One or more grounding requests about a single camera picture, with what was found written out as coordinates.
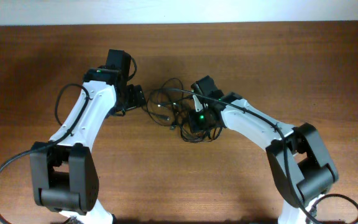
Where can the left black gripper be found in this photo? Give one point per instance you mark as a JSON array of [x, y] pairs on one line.
[[137, 98]]

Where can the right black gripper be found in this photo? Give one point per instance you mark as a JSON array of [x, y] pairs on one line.
[[194, 126]]

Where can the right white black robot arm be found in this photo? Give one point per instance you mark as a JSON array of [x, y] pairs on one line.
[[302, 168]]

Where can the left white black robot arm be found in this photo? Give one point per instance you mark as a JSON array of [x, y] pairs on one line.
[[64, 177]]

